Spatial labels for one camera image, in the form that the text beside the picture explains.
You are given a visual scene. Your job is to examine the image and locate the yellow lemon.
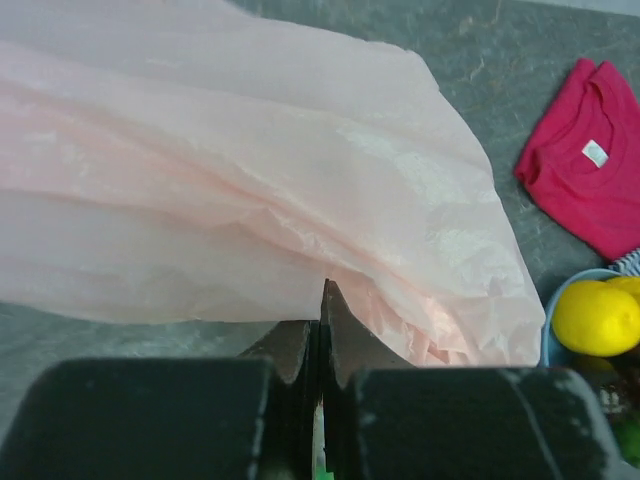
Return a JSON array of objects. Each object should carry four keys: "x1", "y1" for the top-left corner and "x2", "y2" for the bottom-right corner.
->
[{"x1": 551, "y1": 280, "x2": 639, "y2": 357}]

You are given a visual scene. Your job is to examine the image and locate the blue white striped cloth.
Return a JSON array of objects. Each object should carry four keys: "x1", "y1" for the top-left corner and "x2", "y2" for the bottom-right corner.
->
[{"x1": 609, "y1": 248, "x2": 640, "y2": 277}]

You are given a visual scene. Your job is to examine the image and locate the light blue plate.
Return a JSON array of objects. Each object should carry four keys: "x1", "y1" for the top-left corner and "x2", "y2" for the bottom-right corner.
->
[{"x1": 542, "y1": 267, "x2": 624, "y2": 369}]

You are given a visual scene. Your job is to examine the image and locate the pink plastic bag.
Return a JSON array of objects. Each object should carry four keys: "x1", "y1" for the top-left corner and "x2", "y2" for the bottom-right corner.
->
[{"x1": 1, "y1": 1, "x2": 545, "y2": 366}]

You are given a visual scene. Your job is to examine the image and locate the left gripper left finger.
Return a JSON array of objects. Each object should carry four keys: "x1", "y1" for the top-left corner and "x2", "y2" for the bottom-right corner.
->
[{"x1": 1, "y1": 321, "x2": 319, "y2": 479}]

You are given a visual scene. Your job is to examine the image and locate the orange yellow fruit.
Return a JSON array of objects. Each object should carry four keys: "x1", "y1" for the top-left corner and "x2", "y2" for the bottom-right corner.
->
[{"x1": 607, "y1": 276, "x2": 640, "y2": 303}]

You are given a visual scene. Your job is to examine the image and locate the dark mangosteen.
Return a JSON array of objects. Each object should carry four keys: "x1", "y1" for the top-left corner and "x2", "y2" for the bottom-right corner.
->
[{"x1": 570, "y1": 350, "x2": 639, "y2": 419}]

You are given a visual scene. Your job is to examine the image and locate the red folded t-shirt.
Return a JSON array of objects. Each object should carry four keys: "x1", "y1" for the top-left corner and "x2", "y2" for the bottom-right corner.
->
[{"x1": 514, "y1": 58, "x2": 639, "y2": 260}]

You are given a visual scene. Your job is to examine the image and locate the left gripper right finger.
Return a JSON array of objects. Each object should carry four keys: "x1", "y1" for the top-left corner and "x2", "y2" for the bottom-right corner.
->
[{"x1": 319, "y1": 281, "x2": 633, "y2": 479}]

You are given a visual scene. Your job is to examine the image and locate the green lime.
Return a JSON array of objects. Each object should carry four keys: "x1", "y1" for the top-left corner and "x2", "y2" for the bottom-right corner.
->
[{"x1": 615, "y1": 418, "x2": 640, "y2": 468}]

